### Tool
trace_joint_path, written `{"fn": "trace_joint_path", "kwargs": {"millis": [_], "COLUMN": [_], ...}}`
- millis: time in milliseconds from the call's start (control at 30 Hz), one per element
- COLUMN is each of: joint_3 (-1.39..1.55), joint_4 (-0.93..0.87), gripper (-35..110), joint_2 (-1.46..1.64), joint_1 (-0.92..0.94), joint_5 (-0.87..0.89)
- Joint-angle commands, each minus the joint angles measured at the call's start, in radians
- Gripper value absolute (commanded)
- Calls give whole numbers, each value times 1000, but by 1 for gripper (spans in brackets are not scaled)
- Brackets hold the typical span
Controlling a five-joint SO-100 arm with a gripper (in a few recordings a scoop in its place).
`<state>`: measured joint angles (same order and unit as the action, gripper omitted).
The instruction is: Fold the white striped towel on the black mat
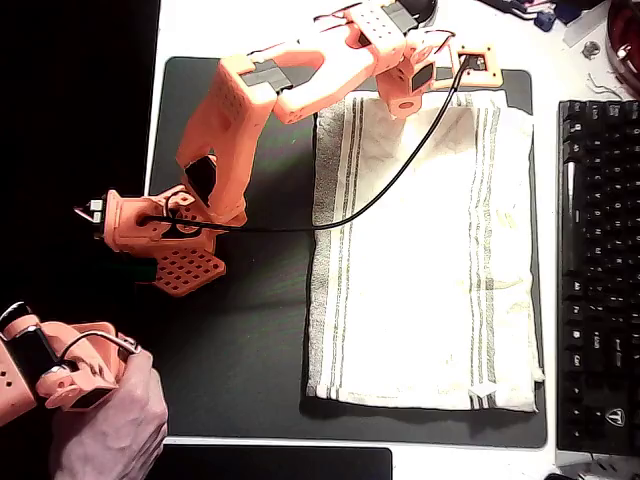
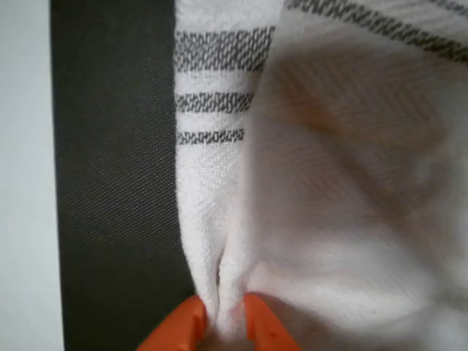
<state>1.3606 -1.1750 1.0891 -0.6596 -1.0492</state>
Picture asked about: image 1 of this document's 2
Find white striped towel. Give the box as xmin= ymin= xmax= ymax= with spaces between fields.
xmin=304 ymin=89 xmax=546 ymax=414

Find orange leader arm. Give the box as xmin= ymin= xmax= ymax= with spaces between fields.
xmin=0 ymin=302 xmax=142 ymax=427

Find orange robot base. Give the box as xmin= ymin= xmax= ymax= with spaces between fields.
xmin=92 ymin=185 xmax=226 ymax=299

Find bare human hand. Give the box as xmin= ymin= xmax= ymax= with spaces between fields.
xmin=47 ymin=348 xmax=170 ymax=480

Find black silver computer mouse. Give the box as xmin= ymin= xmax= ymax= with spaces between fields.
xmin=399 ymin=0 xmax=440 ymax=26

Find red round container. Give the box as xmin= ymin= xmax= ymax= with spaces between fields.
xmin=605 ymin=0 xmax=640 ymax=96

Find black keyboard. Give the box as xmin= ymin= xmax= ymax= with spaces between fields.
xmin=555 ymin=99 xmax=640 ymax=457

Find black desk mat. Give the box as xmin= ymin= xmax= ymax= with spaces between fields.
xmin=119 ymin=56 xmax=549 ymax=450

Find black flat pad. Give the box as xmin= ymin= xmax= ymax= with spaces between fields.
xmin=149 ymin=443 xmax=394 ymax=480

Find black camera cable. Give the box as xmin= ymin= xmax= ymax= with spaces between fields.
xmin=139 ymin=53 xmax=476 ymax=241

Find orange framed wrist camera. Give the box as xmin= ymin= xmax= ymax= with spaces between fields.
xmin=432 ymin=42 xmax=503 ymax=91

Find white red servo wire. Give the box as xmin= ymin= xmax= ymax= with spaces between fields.
xmin=313 ymin=3 xmax=362 ymax=27

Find thin wire scraps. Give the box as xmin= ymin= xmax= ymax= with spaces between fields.
xmin=585 ymin=72 xmax=626 ymax=101

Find white cable connector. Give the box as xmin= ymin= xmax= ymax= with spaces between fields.
xmin=73 ymin=198 xmax=107 ymax=225

